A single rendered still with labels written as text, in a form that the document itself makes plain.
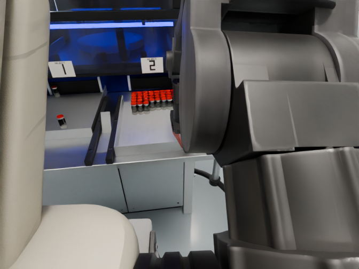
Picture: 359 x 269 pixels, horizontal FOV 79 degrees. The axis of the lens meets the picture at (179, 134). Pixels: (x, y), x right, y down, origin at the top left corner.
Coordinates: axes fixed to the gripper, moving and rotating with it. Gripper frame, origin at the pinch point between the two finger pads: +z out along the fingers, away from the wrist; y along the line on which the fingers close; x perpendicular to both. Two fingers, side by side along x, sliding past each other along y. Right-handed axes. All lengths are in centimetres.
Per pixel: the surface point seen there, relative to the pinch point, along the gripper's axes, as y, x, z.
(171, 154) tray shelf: -0.8, 3.9, 2.4
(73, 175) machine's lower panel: 38, 52, 44
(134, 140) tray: 7.5, 14.7, 2.1
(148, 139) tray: 7.2, 10.4, 2.1
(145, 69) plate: 37.2, 9.6, -10.4
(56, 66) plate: 37, 42, -13
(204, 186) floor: 60, -26, 90
